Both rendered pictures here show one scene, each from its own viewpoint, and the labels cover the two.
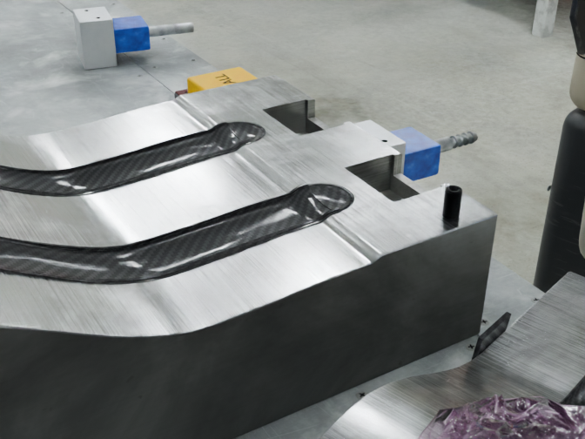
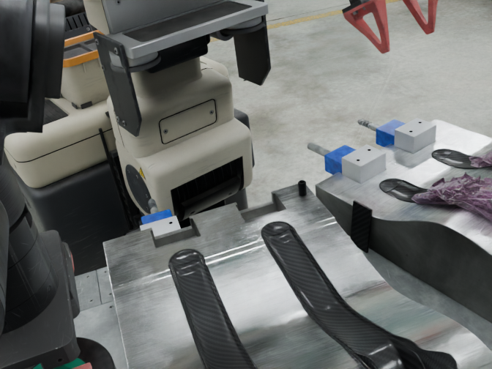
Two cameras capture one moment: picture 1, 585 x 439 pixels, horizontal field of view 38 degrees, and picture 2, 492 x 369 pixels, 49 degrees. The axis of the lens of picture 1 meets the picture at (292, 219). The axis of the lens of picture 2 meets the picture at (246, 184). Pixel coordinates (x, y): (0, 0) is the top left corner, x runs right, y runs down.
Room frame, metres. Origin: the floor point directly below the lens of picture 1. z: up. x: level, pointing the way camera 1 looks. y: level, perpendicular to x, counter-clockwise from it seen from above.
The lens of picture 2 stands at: (0.33, 0.46, 1.27)
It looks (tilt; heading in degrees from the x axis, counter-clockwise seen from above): 33 degrees down; 287
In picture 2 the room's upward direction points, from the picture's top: 8 degrees counter-clockwise
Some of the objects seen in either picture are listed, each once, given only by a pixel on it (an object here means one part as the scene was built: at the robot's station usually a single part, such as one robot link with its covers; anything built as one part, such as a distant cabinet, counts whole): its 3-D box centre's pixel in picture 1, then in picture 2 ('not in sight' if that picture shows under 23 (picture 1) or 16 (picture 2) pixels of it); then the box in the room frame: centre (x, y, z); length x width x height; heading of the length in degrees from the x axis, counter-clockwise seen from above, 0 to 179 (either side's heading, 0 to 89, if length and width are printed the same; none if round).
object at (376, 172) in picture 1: (394, 200); (261, 217); (0.48, -0.07, 0.87); 0.05 x 0.05 x 0.04; 32
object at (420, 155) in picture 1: (414, 152); (158, 224); (0.64, -0.10, 0.83); 0.13 x 0.05 x 0.05; 120
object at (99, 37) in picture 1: (137, 33); not in sight; (0.94, 0.18, 0.83); 0.13 x 0.05 x 0.05; 111
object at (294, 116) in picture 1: (305, 138); (177, 244); (0.57, -0.01, 0.87); 0.05 x 0.05 x 0.04; 32
